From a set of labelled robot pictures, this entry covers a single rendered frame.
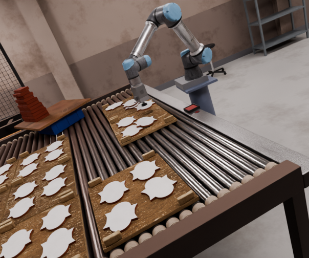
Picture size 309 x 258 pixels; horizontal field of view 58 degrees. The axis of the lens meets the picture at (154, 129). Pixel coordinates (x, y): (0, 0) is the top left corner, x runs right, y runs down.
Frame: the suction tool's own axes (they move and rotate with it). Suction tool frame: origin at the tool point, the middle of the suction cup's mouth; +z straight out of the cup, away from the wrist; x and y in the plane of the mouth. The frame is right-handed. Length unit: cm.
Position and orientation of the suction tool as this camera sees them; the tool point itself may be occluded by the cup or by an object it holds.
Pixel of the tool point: (145, 106)
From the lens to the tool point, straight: 182.6
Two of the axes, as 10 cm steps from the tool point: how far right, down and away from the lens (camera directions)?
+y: 4.7, 2.1, -8.6
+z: 3.4, 8.6, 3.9
